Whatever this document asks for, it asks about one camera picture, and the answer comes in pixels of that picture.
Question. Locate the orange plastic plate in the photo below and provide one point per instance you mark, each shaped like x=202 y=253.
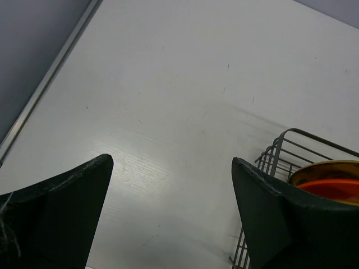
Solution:
x=340 y=190

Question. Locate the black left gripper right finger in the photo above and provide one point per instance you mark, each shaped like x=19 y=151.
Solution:
x=286 y=227

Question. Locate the aluminium table edge rail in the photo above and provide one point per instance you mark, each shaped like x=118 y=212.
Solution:
x=36 y=39

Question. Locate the brown yellow patterned plate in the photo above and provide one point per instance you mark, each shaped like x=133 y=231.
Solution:
x=337 y=169

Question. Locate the grey wire dish rack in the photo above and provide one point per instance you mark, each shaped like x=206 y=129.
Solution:
x=291 y=151

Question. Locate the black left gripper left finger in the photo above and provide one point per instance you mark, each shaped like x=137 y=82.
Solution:
x=52 y=224

